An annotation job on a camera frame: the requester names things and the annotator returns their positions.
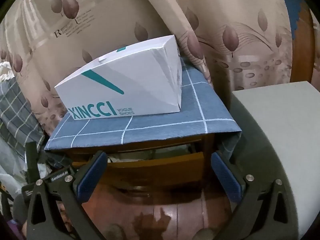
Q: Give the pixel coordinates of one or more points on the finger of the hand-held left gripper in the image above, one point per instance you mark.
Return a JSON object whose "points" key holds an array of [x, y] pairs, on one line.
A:
{"points": [[32, 160]]}

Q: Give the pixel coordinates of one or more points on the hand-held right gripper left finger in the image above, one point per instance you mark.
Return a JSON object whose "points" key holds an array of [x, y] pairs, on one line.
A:
{"points": [[92, 177]]}

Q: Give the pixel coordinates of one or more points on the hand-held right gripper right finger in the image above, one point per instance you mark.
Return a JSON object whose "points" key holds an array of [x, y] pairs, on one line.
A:
{"points": [[225, 177]]}

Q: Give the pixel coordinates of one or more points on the wooden drawer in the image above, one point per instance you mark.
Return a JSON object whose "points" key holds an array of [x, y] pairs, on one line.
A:
{"points": [[155, 170]]}

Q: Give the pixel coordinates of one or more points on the white shoe box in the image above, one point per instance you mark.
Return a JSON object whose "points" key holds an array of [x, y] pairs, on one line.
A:
{"points": [[125, 80]]}

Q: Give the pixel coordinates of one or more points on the white plastic bag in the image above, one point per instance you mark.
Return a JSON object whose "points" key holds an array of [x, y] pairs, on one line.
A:
{"points": [[10, 155]]}

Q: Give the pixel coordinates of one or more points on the wooden nightstand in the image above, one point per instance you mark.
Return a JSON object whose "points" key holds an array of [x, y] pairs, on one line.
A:
{"points": [[208, 145]]}

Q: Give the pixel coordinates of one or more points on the grey plaid cloth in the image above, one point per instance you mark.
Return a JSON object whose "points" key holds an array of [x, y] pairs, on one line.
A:
{"points": [[15, 120]]}

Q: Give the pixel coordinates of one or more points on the person's purple clothing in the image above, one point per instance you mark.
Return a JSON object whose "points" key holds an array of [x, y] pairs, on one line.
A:
{"points": [[15, 230]]}

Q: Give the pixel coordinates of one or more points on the pale grey block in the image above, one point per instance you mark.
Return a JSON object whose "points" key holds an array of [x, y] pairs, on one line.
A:
{"points": [[275, 130]]}

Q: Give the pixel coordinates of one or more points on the blue checked cloth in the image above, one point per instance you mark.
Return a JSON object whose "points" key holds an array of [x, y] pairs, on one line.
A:
{"points": [[162, 127]]}

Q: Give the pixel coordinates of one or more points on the wooden headboard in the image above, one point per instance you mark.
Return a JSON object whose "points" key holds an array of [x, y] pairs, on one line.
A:
{"points": [[302, 55]]}

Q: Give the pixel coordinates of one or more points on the leaf print curtain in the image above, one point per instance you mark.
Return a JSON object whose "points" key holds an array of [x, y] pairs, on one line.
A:
{"points": [[250, 17]]}

